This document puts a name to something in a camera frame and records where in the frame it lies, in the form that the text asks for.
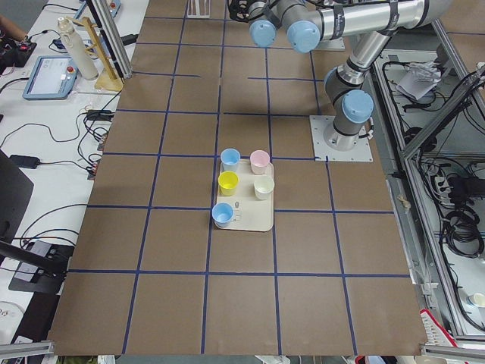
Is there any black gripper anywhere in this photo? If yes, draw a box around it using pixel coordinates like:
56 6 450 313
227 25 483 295
227 0 251 21

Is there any light blue cup far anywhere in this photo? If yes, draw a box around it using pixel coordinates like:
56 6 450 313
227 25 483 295
221 148 241 172

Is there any light blue cup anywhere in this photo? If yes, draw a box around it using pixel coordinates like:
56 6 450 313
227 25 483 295
211 202 234 228
221 148 241 172

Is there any pink plastic cup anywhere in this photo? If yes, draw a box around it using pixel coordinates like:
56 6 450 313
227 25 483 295
249 149 270 175

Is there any yellow plastic cup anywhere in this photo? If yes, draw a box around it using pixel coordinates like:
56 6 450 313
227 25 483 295
217 171 239 196

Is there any cream plastic cup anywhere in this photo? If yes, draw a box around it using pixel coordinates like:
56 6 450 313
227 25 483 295
253 175 275 200

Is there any light blue cup near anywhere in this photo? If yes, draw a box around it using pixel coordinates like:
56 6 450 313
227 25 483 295
211 202 234 228

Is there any wooden mug tree stand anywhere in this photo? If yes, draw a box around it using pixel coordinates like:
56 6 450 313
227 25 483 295
72 17 123 92

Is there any beige water bottle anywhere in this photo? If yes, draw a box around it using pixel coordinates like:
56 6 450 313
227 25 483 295
58 17 99 80

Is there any beige plastic tray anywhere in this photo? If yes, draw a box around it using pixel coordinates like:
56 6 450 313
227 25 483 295
216 159 274 232

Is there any blue teach pendant tablet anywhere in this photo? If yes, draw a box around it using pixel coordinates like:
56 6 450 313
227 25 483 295
23 55 78 100

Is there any black power adapter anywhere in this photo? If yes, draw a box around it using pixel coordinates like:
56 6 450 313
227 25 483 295
9 155 41 169

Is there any white wire cup rack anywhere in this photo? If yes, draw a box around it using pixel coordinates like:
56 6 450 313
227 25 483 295
186 0 211 19

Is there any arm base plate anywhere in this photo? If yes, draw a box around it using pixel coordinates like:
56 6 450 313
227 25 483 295
309 115 374 162
315 37 346 52

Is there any aluminium frame post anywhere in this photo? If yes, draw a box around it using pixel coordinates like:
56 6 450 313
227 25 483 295
86 0 133 79

